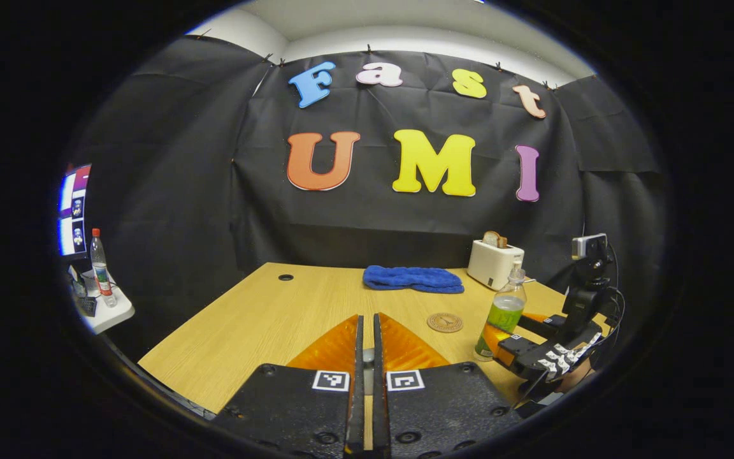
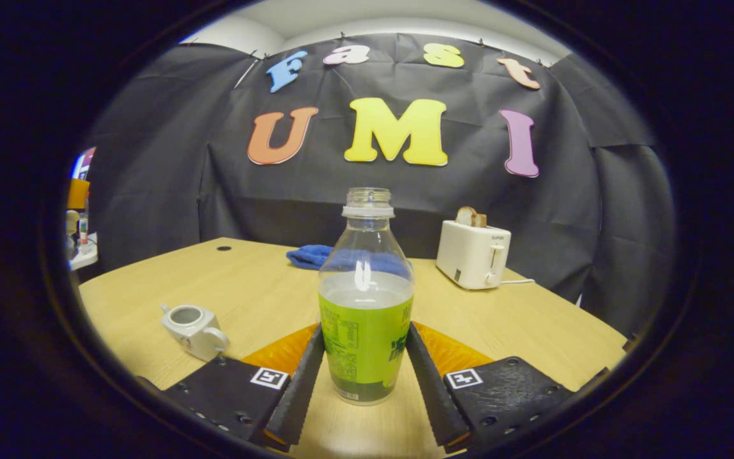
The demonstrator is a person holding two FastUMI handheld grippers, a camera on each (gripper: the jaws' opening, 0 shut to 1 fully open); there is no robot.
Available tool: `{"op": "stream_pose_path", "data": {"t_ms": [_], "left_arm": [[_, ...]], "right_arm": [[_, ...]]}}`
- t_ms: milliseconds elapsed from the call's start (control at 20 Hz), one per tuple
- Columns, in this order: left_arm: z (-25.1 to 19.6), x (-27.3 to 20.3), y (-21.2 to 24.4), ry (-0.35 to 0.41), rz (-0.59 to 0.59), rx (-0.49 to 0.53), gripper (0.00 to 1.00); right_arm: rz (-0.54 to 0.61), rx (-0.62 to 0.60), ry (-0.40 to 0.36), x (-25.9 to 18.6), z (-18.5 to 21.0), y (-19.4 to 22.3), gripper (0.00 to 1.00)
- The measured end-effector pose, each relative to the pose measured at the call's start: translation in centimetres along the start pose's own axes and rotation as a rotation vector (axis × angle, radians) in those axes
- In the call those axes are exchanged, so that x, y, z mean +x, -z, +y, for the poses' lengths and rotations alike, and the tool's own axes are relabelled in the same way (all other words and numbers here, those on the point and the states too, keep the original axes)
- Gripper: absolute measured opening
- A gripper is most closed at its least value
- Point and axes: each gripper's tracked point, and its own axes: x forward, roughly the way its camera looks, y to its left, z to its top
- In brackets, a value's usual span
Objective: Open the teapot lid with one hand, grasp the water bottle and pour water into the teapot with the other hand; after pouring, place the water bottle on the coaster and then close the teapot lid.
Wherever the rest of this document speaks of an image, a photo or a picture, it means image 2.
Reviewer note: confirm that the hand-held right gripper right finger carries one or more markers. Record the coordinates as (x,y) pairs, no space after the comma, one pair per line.
(427,389)

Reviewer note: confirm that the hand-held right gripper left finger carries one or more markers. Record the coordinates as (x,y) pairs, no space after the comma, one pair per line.
(306,389)

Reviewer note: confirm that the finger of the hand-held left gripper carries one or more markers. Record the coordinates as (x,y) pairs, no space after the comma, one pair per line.
(78,193)

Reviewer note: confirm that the green label water bottle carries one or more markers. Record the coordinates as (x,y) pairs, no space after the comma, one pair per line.
(367,319)

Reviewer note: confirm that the white teacup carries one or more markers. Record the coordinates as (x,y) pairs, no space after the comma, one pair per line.
(198,338)

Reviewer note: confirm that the red cap plastic bottle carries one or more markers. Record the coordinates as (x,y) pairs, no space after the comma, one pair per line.
(83,229)

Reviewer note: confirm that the computer monitor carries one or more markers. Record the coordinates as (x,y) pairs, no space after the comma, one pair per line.
(84,164)

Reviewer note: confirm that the white side table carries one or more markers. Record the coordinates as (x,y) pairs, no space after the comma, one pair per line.
(85,258)

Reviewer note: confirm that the blue towel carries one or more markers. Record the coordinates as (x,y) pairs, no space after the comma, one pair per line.
(309,256)

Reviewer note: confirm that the white toaster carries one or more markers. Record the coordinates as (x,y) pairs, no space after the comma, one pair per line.
(469,255)

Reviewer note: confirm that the bread slice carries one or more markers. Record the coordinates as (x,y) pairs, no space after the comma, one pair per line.
(467,217)

